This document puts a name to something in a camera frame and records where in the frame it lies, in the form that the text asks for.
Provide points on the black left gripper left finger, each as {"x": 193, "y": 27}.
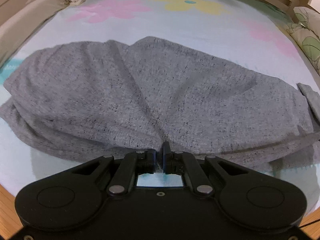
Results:
{"x": 131, "y": 166}

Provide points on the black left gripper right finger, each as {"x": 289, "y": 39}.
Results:
{"x": 188, "y": 167}

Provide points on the grey knit pants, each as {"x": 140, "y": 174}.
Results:
{"x": 81, "y": 100}

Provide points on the beige pillow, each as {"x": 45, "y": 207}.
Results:
{"x": 24, "y": 23}

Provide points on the leaf pattern pillow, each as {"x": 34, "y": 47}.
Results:
{"x": 306, "y": 33}

